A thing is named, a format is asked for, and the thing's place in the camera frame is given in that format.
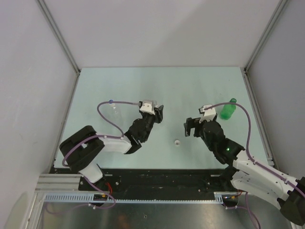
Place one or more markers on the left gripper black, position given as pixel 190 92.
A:
pixel 158 116

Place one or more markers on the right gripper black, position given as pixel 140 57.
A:
pixel 192 123

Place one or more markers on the green plastic bottle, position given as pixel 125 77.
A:
pixel 227 111

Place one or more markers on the clear plastic bottle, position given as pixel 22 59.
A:
pixel 115 115

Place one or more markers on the green bottle cap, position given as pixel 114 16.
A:
pixel 233 100

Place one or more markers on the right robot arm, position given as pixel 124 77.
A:
pixel 245 173

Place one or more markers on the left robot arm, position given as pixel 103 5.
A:
pixel 80 150

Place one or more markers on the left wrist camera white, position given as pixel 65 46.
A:
pixel 148 106

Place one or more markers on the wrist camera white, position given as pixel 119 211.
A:
pixel 208 113
pixel 148 106

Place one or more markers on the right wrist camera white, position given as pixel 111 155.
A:
pixel 208 113

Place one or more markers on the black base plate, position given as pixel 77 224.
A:
pixel 168 183

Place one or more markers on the grey slotted cable duct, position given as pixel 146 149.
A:
pixel 98 198

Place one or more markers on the right aluminium corner post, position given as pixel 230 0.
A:
pixel 280 8

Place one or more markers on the aluminium corner post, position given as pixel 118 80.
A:
pixel 280 8
pixel 57 34

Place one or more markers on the left aluminium corner post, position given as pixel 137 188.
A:
pixel 57 34

